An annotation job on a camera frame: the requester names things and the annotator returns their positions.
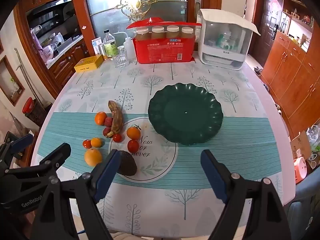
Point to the small yellow-orange kumquat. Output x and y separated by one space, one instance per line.
96 142

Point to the white squeeze bottle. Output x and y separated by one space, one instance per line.
129 48

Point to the cardboard box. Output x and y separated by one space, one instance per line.
301 146

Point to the dark brown entry door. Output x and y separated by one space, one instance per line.
267 30

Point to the clear bottle with green label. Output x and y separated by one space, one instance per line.
110 47

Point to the wooden picture frame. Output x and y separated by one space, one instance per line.
3 80

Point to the overripe brown banana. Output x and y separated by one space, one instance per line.
117 117

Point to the tree print tablecloth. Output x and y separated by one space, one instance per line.
225 155

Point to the clear plastic bag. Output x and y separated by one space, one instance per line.
313 136

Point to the red lychee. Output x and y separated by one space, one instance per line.
107 131
108 122

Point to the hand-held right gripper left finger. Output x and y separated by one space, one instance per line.
107 177

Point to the clear plastic storage container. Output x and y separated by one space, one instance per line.
225 55

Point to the pink small appliance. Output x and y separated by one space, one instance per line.
298 170

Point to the clear ribbed glass cup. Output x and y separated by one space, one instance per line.
121 58

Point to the frosted glass door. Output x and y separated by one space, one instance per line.
162 5

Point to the white and blue carton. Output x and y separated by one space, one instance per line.
96 46

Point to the wooden kitchen base cabinet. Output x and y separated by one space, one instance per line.
65 62

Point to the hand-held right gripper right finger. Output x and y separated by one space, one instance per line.
212 175

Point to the small metal can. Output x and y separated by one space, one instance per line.
102 51

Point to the red-lidded bin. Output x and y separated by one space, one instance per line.
30 105

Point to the red plastic lid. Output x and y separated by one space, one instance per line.
150 23

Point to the red cherry tomato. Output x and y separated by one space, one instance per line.
87 143
117 137
133 145

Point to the red paper cup package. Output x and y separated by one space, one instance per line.
162 50

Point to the yellow orange with sticker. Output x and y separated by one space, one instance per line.
93 157

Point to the tall wooden cabinet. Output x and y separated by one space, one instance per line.
295 80

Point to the yellow flat box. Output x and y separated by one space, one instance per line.
87 65

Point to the dark green scalloped plate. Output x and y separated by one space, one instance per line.
185 120

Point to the dark avocado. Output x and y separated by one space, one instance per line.
128 166

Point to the small mandarin orange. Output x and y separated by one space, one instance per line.
133 133

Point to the large orange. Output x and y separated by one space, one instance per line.
100 118

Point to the white-lidded glass jar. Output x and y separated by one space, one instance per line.
157 33
173 32
187 32
142 34

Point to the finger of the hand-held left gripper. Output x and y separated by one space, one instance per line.
21 140
57 155

